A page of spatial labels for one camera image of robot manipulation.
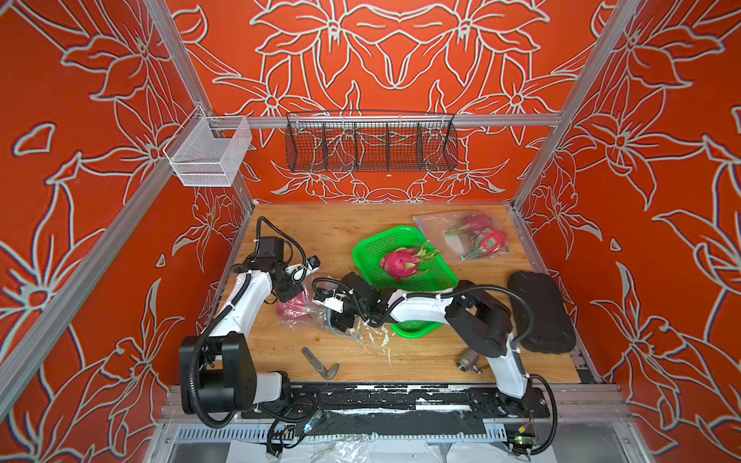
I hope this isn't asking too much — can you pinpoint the clear zip-top bag blue seal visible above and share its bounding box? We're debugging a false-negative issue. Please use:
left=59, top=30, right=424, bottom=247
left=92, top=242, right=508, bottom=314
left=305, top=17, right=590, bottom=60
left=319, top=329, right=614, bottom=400
left=276, top=275, right=361, bottom=343

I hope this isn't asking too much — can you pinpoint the pink dragon fruit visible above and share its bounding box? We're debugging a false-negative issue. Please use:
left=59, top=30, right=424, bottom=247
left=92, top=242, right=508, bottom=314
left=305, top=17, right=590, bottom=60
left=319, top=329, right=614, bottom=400
left=276, top=293, right=311, bottom=322
left=379, top=241, right=442, bottom=282

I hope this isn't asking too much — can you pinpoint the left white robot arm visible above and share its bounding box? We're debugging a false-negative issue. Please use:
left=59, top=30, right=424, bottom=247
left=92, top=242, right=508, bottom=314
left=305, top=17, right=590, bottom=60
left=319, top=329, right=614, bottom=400
left=179, top=256, right=320, bottom=429

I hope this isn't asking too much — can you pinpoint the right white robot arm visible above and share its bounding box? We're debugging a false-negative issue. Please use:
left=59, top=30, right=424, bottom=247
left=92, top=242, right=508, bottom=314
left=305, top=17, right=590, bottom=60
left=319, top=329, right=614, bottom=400
left=313, top=273, right=535, bottom=399

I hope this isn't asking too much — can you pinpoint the far clear zip-top bag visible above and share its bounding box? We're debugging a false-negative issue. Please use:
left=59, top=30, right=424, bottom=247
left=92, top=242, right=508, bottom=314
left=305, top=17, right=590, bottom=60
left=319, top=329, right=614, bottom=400
left=413, top=210, right=509, bottom=264

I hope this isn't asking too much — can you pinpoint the far bag dragon fruit upper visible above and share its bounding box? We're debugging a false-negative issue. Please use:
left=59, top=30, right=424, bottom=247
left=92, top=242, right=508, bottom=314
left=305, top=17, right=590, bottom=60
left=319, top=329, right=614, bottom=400
left=445, top=212, right=495, bottom=237

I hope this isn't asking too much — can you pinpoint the green plastic basket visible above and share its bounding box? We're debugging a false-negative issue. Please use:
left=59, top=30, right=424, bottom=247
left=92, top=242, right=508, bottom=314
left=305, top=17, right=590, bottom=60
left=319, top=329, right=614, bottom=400
left=351, top=225, right=460, bottom=340

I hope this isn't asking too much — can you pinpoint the grey L-shaped metal tool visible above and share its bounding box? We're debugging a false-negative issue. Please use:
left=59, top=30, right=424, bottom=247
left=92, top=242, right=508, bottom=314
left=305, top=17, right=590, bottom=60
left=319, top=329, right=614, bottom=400
left=301, top=347, right=340, bottom=381

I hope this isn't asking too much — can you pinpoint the metal pipe fitting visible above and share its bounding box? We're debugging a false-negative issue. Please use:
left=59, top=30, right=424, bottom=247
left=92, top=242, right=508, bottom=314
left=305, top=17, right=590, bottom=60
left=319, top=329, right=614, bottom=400
left=455, top=347, right=482, bottom=375

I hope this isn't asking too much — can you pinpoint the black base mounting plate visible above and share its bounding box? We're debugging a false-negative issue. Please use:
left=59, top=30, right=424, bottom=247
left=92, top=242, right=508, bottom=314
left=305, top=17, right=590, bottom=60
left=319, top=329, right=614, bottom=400
left=241, top=383, right=551, bottom=421

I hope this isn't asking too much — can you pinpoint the black oval tray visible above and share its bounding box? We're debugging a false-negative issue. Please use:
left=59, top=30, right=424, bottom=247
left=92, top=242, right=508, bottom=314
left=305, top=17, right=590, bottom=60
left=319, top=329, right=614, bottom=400
left=508, top=271, right=576, bottom=354

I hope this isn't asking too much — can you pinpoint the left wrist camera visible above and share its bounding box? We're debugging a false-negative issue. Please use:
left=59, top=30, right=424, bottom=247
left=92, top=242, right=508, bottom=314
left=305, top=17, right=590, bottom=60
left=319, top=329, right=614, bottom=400
left=287, top=256, right=320, bottom=284

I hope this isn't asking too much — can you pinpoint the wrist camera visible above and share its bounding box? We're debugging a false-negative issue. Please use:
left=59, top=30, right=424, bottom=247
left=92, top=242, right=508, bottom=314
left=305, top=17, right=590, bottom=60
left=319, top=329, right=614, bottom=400
left=287, top=256, right=320, bottom=284
left=314, top=289, right=347, bottom=314

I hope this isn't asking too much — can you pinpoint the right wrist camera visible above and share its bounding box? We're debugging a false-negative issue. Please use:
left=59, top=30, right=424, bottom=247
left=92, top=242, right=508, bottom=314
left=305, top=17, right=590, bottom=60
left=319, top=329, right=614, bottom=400
left=314, top=289, right=347, bottom=314

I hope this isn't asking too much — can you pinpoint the black wire basket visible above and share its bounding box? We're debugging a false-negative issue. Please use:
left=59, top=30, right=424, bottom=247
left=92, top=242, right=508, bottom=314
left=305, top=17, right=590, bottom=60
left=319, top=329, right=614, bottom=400
left=285, top=110, right=459, bottom=174

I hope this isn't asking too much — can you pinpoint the white wire basket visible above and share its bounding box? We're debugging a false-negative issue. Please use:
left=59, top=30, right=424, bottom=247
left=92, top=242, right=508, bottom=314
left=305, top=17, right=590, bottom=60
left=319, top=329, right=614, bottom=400
left=163, top=105, right=253, bottom=187

